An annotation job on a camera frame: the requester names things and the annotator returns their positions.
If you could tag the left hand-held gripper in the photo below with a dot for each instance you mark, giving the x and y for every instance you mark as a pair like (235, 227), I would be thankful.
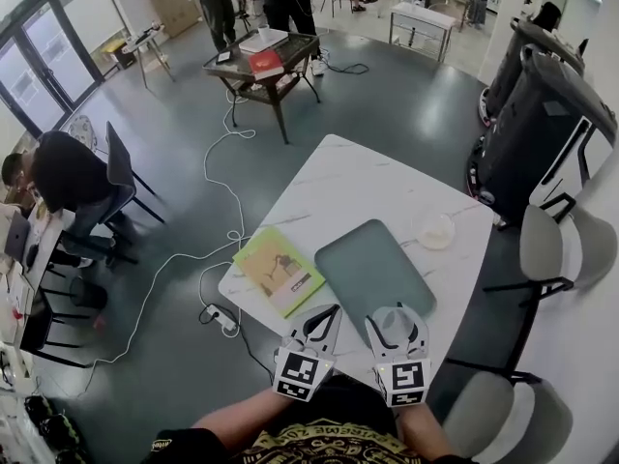
(300, 372)

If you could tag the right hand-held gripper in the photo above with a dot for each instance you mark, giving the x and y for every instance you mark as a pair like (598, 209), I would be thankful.
(406, 382)

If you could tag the clear plastic cup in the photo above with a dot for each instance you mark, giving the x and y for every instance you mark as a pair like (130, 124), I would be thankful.
(392, 324)

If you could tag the grey-green tray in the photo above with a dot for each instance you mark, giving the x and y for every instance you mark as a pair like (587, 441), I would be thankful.
(367, 264)

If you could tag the person's left forearm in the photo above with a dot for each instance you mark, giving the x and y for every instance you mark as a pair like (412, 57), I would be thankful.
(242, 411)

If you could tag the person's right forearm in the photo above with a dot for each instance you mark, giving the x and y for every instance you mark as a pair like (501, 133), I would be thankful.
(421, 428)

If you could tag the yellow-green book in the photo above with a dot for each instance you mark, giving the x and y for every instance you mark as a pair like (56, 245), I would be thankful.
(275, 269)

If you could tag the white power strip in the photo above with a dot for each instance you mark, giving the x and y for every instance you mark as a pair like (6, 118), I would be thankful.
(221, 318)

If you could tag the grey padded chair black legs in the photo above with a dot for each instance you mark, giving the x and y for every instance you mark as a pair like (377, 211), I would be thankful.
(539, 244)
(479, 414)

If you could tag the person's black printed shirt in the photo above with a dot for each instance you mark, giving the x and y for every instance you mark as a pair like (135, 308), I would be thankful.
(329, 443)

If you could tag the white round saucer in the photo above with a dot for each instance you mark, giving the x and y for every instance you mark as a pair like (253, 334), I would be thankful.
(433, 232)

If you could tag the white marble table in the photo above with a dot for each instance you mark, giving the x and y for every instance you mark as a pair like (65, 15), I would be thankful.
(348, 177)

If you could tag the small red object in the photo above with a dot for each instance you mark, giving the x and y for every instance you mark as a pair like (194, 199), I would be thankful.
(100, 322)

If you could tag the black round waste bin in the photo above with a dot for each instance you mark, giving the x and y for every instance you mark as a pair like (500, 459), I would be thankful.
(88, 293)

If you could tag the black robot with white panel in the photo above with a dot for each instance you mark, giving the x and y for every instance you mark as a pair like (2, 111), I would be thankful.
(522, 138)

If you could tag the dark grey chair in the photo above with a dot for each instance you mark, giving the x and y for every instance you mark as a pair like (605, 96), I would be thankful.
(118, 162)

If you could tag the red book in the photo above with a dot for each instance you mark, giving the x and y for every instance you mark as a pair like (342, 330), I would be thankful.
(265, 63)

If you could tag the black service robot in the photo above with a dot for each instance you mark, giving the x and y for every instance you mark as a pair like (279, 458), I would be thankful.
(508, 80)

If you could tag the white work desk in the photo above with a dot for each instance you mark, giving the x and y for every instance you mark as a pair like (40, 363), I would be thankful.
(46, 240)

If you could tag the dark wooden coffee table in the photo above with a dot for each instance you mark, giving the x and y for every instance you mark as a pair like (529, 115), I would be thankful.
(295, 49)

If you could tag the small black device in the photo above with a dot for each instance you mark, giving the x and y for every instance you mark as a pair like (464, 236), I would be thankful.
(223, 58)

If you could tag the black computer mouse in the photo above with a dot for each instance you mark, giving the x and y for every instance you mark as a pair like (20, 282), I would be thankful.
(32, 255)

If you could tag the white book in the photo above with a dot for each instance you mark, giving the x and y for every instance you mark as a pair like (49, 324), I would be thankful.
(261, 44)

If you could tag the patterned round cushion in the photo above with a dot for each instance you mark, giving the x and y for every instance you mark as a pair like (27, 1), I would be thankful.
(82, 131)

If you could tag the grey laptop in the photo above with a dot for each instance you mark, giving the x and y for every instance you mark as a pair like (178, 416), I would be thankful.
(19, 235)

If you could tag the white metal-legged table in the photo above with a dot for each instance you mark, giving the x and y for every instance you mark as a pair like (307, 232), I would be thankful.
(421, 15)

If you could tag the yellow black storage box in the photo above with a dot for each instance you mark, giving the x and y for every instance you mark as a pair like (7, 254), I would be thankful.
(120, 55)

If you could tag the small thin-legged side table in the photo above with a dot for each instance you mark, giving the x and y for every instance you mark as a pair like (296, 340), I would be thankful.
(142, 39)

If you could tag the flat cardboard box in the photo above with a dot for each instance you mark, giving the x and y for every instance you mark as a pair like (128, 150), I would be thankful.
(171, 5)

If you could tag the black framed glass doors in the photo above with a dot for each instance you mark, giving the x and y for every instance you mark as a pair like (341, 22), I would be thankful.
(48, 41)

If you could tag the black metal frame chair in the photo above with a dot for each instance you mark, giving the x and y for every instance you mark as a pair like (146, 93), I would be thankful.
(34, 327)

